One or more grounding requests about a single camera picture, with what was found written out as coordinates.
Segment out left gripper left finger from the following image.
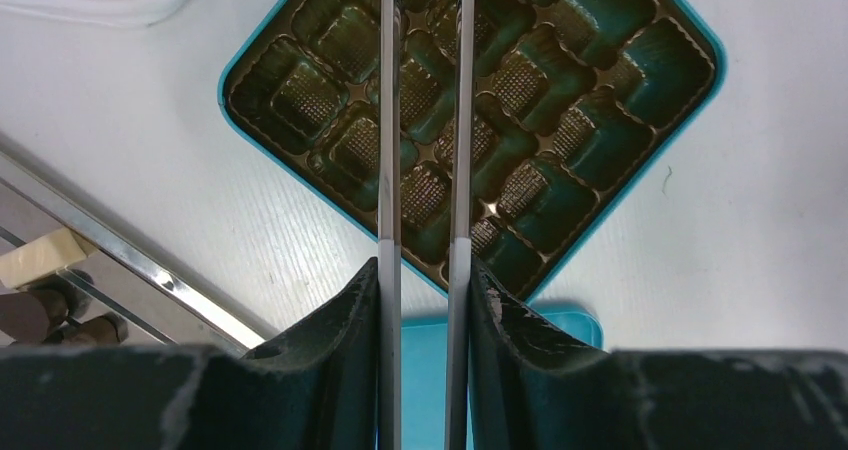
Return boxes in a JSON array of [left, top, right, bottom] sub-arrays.
[[1, 259, 379, 449]]

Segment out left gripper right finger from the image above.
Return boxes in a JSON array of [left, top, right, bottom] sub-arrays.
[[469, 261, 847, 449]]

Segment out metal serving tongs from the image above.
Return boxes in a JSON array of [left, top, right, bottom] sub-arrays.
[[377, 0, 475, 449]]

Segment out stainless steel tray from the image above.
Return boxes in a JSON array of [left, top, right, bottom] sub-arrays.
[[1, 141, 276, 355]]

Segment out white chocolate square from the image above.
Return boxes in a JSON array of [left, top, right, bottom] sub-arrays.
[[1, 228, 97, 289]]

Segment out teal chocolate box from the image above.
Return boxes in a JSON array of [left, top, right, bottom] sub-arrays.
[[218, 0, 724, 300]]

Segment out teal box lid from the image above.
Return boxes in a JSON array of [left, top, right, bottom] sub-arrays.
[[401, 302, 603, 449]]

